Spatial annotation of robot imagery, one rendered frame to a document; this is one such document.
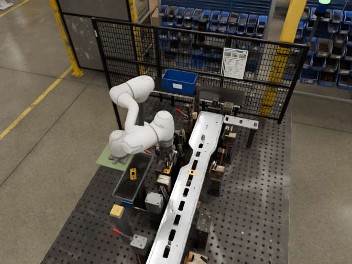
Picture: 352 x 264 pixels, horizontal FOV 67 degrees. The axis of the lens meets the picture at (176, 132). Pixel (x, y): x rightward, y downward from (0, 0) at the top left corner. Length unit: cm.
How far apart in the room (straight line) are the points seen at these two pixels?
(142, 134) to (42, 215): 212
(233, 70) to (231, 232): 137
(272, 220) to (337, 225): 115
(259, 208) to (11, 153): 305
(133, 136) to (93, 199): 108
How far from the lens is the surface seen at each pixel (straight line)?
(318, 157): 368
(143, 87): 186
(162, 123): 133
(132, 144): 130
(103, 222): 218
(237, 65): 247
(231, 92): 258
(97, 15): 407
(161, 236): 174
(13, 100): 481
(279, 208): 227
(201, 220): 175
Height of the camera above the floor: 261
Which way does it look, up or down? 47 degrees down
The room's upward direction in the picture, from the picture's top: 2 degrees counter-clockwise
